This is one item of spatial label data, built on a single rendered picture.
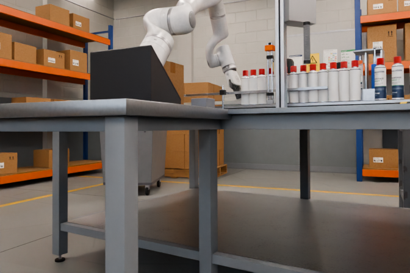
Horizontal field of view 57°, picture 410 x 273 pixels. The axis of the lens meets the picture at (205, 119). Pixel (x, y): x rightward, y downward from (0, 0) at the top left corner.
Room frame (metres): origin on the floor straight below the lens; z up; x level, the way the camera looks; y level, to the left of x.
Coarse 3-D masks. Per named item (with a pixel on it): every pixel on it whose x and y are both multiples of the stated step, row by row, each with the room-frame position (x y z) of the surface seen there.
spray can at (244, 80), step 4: (244, 72) 2.19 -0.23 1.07; (244, 76) 2.19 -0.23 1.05; (244, 80) 2.18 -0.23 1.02; (248, 80) 2.18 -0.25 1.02; (244, 84) 2.18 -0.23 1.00; (248, 84) 2.18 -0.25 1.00; (244, 88) 2.18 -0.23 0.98; (248, 88) 2.18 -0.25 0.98; (244, 96) 2.18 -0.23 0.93; (248, 96) 2.18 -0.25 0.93; (244, 100) 2.18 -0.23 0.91; (248, 100) 2.18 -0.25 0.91; (244, 104) 2.18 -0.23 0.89; (248, 104) 2.18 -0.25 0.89
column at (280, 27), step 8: (280, 0) 1.91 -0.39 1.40; (280, 8) 1.91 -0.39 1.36; (280, 16) 1.91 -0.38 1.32; (280, 24) 1.91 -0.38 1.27; (280, 32) 1.91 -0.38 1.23; (280, 40) 1.92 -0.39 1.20; (280, 48) 1.92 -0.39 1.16; (280, 56) 1.92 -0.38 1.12; (280, 64) 1.92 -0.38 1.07; (280, 72) 1.92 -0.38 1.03; (280, 80) 1.92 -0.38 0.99; (280, 88) 1.92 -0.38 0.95; (280, 96) 1.92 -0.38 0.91; (280, 104) 1.92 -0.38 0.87
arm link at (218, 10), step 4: (220, 4) 2.06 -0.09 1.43; (208, 8) 2.09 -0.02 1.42; (212, 8) 2.07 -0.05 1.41; (216, 8) 2.06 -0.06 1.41; (220, 8) 2.07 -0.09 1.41; (224, 8) 2.10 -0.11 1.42; (212, 12) 2.08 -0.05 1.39; (216, 12) 2.07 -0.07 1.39; (220, 12) 2.08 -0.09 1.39; (224, 12) 2.10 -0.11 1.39; (212, 16) 2.10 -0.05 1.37; (216, 16) 2.09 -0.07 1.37
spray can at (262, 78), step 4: (260, 72) 2.13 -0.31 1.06; (264, 72) 2.14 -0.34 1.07; (260, 76) 2.12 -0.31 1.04; (264, 76) 2.12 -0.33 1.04; (260, 80) 2.12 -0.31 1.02; (264, 80) 2.12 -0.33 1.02; (260, 84) 2.12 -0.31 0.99; (264, 84) 2.12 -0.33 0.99; (260, 88) 2.12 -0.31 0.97; (264, 88) 2.12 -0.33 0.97; (260, 96) 2.12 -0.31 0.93; (264, 96) 2.12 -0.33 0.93; (260, 100) 2.12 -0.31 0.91; (264, 100) 2.12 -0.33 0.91; (260, 104) 2.12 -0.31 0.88; (264, 104) 2.12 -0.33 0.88
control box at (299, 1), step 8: (288, 0) 1.88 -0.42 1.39; (296, 0) 1.89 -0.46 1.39; (304, 0) 1.91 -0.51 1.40; (312, 0) 1.93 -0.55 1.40; (288, 8) 1.88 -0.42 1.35; (296, 8) 1.89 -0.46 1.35; (304, 8) 1.91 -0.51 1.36; (312, 8) 1.93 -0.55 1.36; (288, 16) 1.88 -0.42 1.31; (296, 16) 1.89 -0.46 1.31; (304, 16) 1.91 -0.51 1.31; (312, 16) 1.93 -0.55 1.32; (288, 24) 1.95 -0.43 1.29; (296, 24) 1.95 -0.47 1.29; (312, 24) 1.95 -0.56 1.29
